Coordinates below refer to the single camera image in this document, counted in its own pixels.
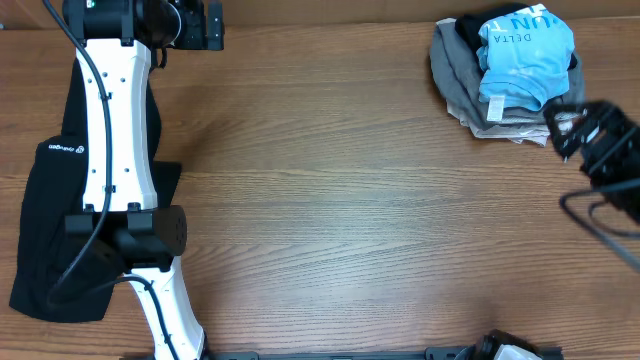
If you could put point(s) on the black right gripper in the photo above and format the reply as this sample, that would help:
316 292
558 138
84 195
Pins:
623 137

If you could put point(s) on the light blue t-shirt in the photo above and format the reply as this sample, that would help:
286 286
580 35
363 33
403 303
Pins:
530 92

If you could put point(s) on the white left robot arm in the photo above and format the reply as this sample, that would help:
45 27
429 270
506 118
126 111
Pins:
122 224

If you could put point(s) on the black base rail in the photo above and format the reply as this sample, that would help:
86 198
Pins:
431 353

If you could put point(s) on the folded grey garment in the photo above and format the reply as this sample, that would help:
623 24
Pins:
457 75

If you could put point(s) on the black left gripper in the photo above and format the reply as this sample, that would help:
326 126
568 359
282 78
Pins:
194 39

